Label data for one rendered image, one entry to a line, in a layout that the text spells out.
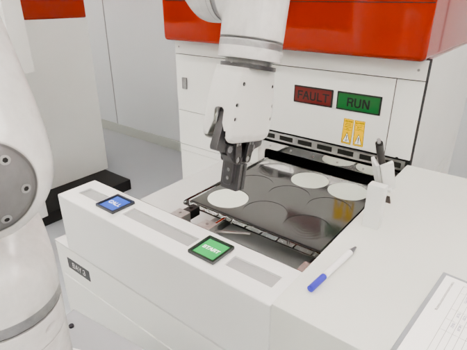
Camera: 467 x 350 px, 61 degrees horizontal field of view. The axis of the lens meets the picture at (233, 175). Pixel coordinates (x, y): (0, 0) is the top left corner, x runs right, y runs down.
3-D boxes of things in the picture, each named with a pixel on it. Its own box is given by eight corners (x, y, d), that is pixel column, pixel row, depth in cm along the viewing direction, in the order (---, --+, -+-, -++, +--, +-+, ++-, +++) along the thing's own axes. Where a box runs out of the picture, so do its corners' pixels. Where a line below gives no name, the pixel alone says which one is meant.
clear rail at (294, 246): (185, 203, 97) (185, 197, 96) (327, 260, 75) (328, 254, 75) (181, 205, 96) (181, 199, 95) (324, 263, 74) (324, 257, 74)
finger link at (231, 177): (228, 140, 56) (222, 185, 58) (214, 142, 54) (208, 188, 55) (246, 145, 54) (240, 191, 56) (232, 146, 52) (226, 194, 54)
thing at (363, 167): (260, 164, 129) (261, 137, 125) (397, 204, 104) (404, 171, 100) (257, 166, 128) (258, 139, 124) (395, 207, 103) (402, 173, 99)
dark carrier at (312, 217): (269, 160, 120) (269, 157, 120) (381, 191, 101) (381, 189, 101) (191, 201, 96) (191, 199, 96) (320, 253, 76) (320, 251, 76)
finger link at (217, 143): (231, 89, 52) (245, 116, 56) (200, 134, 50) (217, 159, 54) (238, 90, 51) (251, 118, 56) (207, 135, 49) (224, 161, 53)
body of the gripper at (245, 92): (248, 59, 59) (238, 132, 61) (203, 51, 51) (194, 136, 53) (292, 64, 54) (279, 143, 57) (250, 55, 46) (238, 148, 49)
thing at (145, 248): (102, 230, 98) (94, 179, 92) (297, 338, 67) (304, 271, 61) (67, 247, 91) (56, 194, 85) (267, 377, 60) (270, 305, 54)
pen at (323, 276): (353, 243, 65) (306, 285, 56) (358, 246, 65) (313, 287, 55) (352, 248, 66) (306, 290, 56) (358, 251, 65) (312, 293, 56)
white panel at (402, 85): (185, 146, 152) (179, 37, 136) (402, 211, 106) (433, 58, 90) (179, 149, 150) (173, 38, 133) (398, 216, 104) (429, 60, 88)
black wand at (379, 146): (381, 143, 62) (384, 137, 62) (372, 142, 63) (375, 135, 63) (389, 205, 77) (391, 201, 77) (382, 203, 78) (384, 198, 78)
